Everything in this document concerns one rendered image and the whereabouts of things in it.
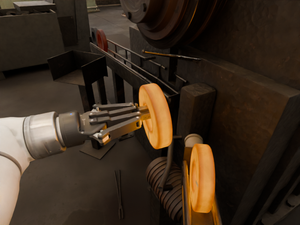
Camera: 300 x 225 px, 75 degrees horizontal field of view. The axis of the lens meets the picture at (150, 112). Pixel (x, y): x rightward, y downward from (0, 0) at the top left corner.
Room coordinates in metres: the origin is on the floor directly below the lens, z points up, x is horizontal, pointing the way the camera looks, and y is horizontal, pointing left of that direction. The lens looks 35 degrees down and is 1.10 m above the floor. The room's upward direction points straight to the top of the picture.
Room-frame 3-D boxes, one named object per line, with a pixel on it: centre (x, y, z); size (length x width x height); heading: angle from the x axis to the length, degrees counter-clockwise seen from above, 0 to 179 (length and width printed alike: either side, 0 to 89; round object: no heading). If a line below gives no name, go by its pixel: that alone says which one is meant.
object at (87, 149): (1.12, 0.43, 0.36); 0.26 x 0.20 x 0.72; 63
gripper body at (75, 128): (0.33, 0.14, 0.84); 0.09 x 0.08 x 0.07; 108
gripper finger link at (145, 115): (0.35, 0.01, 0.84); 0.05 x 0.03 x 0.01; 108
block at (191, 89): (0.59, -0.17, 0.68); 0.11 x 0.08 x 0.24; 118
